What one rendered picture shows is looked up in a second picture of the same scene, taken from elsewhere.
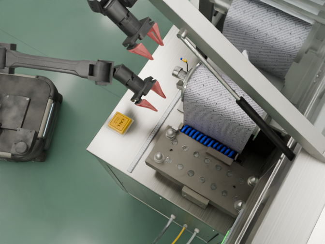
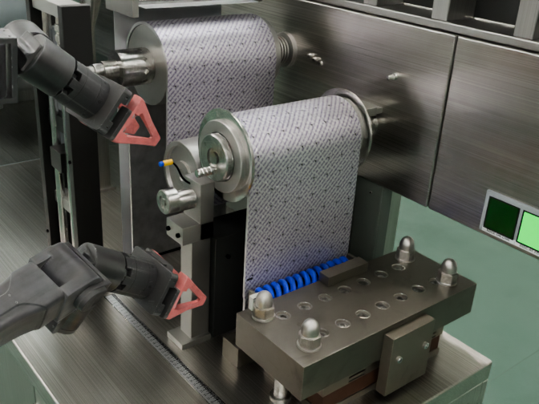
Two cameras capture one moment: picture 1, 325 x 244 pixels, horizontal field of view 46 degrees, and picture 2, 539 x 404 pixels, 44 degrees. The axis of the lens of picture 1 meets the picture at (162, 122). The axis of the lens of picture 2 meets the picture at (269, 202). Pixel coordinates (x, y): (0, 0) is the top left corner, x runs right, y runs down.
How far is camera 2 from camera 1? 113 cm
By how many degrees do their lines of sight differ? 63
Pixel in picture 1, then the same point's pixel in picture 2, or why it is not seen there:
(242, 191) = (420, 272)
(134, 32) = (107, 86)
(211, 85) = (266, 113)
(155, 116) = (173, 387)
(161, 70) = (70, 344)
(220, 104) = (302, 123)
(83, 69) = (38, 284)
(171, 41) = not seen: hidden behind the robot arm
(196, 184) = (390, 314)
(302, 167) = not seen: outside the picture
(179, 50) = not seen: hidden behind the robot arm
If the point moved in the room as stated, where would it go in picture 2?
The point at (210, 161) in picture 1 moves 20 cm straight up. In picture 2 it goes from (347, 286) to (361, 177)
